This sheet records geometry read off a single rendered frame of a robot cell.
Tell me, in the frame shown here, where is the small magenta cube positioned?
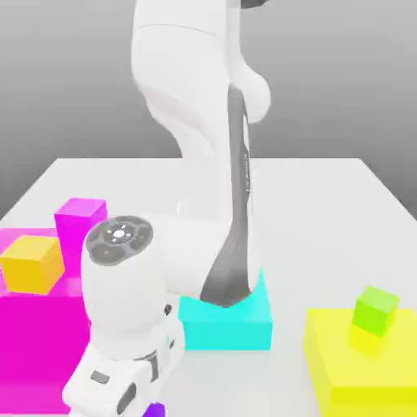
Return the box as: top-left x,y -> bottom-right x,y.
53,197 -> 109,280

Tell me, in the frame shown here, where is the large magenta box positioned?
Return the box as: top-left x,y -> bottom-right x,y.
0,226 -> 93,415

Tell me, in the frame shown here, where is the small purple cube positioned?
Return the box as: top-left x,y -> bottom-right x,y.
142,402 -> 166,417

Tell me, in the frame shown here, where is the small orange cube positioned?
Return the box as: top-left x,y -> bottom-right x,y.
0,235 -> 66,296

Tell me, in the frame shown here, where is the large cyan box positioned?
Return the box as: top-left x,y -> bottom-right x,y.
177,267 -> 274,353

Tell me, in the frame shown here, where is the small green cube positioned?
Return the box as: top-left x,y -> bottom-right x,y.
351,285 -> 401,338

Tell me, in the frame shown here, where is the large yellow box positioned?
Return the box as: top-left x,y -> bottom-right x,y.
302,307 -> 417,417

